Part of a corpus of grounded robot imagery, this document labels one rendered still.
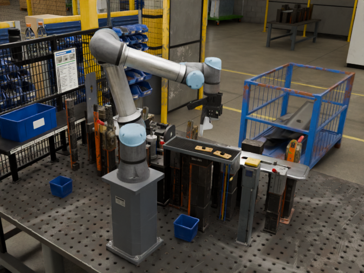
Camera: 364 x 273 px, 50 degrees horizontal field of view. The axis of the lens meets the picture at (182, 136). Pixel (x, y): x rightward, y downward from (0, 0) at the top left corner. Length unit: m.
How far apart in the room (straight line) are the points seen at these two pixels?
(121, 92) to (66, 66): 1.17
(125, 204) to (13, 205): 0.88
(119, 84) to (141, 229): 0.67
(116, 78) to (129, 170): 0.40
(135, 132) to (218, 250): 0.74
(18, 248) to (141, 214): 1.67
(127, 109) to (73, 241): 0.74
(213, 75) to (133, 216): 0.72
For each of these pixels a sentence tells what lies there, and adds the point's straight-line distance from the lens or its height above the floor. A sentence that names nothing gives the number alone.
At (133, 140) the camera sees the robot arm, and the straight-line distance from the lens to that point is 1.67.
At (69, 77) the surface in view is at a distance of 2.91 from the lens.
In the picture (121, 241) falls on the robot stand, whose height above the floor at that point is 0.78.
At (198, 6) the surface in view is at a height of 1.51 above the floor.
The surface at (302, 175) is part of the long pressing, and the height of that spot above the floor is 1.00.
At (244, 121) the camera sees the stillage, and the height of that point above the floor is 0.51.
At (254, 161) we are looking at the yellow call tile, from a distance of 1.85.
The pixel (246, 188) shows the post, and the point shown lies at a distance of 1.90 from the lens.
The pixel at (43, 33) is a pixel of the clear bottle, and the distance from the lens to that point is 2.81.
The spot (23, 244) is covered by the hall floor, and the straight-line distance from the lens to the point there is 3.33.
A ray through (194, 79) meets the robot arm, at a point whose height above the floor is 1.56.
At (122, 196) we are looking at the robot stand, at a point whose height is 1.03.
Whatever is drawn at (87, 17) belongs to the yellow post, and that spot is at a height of 1.63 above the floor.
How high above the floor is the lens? 1.97
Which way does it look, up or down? 23 degrees down
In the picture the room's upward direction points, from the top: 2 degrees clockwise
